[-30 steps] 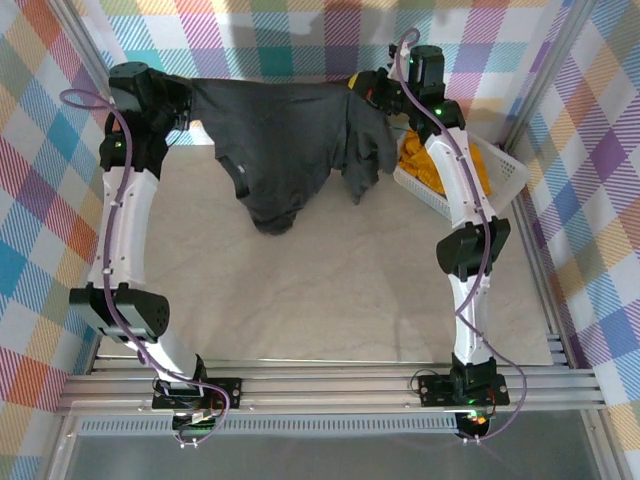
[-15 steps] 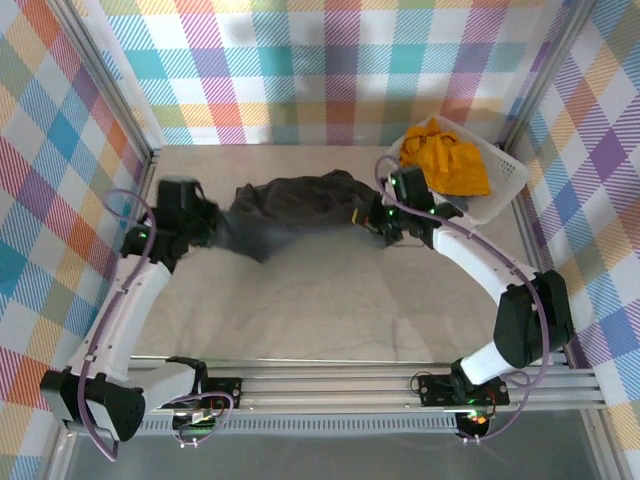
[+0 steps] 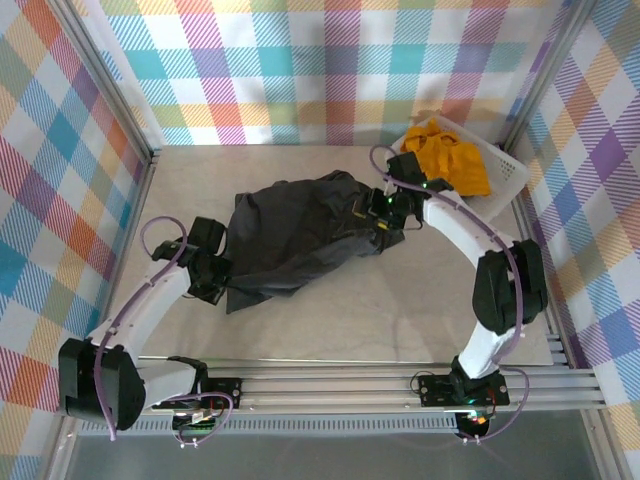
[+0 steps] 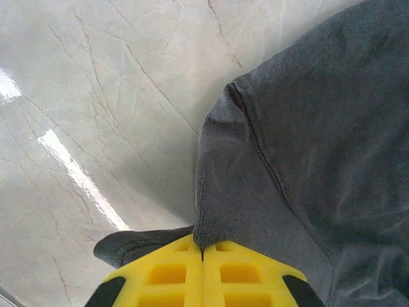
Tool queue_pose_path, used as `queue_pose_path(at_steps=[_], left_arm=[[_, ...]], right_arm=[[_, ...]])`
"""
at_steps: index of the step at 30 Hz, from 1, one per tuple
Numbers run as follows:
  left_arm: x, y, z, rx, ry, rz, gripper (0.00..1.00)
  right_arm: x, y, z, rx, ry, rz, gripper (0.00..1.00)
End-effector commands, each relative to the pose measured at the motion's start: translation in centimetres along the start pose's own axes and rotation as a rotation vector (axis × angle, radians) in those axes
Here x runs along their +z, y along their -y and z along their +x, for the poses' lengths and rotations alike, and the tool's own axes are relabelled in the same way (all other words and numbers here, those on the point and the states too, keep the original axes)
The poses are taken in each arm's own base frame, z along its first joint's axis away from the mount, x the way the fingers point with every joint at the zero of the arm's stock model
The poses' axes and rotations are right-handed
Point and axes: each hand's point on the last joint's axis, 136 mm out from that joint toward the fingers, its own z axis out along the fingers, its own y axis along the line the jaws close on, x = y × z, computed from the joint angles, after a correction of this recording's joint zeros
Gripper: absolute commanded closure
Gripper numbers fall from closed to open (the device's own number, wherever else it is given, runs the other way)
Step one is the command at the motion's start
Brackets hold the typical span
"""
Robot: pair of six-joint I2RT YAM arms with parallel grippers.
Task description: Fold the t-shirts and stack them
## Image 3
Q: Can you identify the aluminium mounting rail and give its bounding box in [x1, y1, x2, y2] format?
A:
[64, 362, 607, 417]

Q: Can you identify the yellow t-shirt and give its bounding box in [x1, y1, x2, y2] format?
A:
[399, 117, 494, 199]

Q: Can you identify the green circuit board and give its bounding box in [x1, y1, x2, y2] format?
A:
[455, 407, 495, 429]
[171, 408, 227, 432]

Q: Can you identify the black t-shirt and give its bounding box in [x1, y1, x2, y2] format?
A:
[224, 169, 407, 315]

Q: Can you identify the checked fabric backdrop panel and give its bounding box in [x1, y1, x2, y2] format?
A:
[0, 0, 151, 480]
[504, 0, 640, 480]
[74, 0, 576, 148]

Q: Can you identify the white plastic basket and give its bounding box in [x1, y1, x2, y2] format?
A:
[392, 116, 531, 222]

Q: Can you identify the slotted grey cable duct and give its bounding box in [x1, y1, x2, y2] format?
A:
[78, 417, 461, 436]

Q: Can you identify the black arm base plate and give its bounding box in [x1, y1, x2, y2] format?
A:
[151, 376, 244, 412]
[417, 371, 511, 407]

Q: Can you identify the aluminium frame post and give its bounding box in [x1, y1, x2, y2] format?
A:
[502, 0, 599, 154]
[55, 0, 162, 169]

